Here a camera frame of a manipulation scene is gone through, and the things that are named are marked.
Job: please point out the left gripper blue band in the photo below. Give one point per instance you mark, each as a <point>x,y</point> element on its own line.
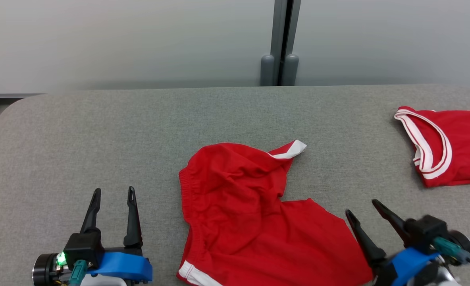
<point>120,266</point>

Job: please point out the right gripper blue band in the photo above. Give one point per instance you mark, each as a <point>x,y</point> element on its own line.
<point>407,264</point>

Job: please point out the red jersey white striped trim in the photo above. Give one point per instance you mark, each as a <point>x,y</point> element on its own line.
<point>457,151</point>

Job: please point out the red Bulls 23 shorts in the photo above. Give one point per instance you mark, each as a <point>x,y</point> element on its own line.
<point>251,218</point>

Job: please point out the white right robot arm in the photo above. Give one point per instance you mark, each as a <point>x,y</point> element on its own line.
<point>449,278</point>

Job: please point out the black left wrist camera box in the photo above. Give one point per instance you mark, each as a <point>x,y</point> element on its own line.
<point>82,248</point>

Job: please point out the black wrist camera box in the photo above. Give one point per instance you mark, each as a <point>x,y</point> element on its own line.
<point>427,232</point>
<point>82,248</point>

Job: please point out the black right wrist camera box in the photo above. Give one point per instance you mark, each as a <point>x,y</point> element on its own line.
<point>427,232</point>

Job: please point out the dark wall baseboard strip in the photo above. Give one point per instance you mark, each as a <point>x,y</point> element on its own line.
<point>8,96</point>

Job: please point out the grey partition post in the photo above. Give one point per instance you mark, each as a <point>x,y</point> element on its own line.
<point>280,43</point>

